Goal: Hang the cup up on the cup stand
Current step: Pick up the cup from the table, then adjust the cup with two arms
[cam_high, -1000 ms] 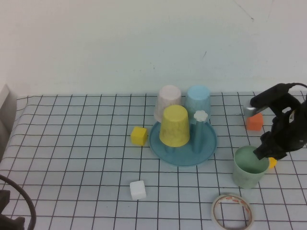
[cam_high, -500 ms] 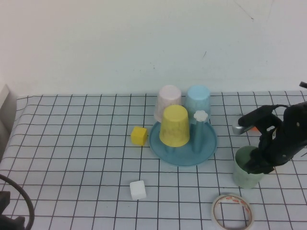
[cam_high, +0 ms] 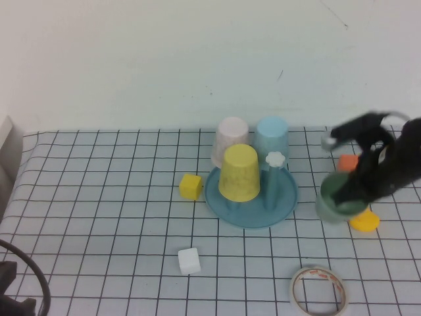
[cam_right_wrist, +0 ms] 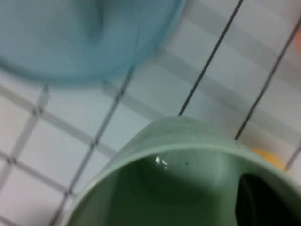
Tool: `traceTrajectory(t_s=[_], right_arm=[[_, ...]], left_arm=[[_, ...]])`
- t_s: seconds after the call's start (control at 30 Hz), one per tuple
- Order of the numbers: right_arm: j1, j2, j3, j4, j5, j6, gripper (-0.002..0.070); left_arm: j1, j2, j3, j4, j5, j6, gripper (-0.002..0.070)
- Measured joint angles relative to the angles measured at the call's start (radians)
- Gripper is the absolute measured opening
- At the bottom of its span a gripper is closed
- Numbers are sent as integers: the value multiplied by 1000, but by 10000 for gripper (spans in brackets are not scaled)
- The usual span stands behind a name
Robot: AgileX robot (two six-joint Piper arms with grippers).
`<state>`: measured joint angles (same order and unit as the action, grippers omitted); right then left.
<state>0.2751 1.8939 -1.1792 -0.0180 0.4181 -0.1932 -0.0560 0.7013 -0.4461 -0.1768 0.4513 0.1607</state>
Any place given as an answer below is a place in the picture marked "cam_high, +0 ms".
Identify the white tape roll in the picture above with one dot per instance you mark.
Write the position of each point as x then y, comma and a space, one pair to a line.
343, 291

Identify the pink plastic cup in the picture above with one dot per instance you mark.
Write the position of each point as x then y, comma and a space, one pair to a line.
230, 131

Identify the yellow rubber duck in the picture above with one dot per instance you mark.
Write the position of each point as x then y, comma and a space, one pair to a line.
363, 224

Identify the teal cup stand with pegs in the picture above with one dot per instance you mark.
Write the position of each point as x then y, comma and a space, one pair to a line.
250, 217

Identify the yellow foam cube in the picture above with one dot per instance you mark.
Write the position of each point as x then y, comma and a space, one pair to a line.
189, 187

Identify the white panel beside table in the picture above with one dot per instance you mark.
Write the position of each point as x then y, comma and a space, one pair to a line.
6, 145

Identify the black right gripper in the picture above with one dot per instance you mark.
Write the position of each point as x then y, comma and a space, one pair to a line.
375, 174

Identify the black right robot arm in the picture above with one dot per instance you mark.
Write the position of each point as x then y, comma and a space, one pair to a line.
409, 154

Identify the white foam cube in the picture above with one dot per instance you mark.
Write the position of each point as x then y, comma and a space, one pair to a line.
189, 261

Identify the yellow plastic cup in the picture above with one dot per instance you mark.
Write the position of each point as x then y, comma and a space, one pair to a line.
238, 174

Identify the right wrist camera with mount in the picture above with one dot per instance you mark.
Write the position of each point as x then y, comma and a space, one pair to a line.
358, 130

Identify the grid pattern tablecloth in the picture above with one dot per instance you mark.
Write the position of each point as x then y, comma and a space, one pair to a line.
98, 214

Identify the light blue plastic cup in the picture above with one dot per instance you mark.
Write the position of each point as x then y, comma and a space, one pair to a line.
271, 135

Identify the green plastic cup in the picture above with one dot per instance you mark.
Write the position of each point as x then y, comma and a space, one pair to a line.
324, 210

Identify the orange foam cube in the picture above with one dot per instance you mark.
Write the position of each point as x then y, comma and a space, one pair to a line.
347, 163

